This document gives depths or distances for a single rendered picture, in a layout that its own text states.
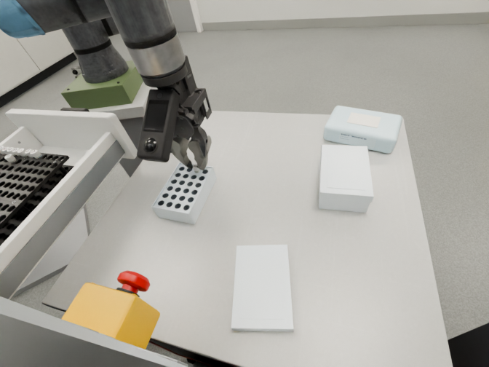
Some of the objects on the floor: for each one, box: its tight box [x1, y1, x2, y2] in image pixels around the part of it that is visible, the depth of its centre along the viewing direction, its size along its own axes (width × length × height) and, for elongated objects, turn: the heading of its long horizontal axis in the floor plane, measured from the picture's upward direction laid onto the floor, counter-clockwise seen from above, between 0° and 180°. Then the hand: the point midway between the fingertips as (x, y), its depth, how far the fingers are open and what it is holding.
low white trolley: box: [41, 111, 453, 367], centre depth 82 cm, size 58×62×76 cm
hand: (193, 167), depth 53 cm, fingers closed
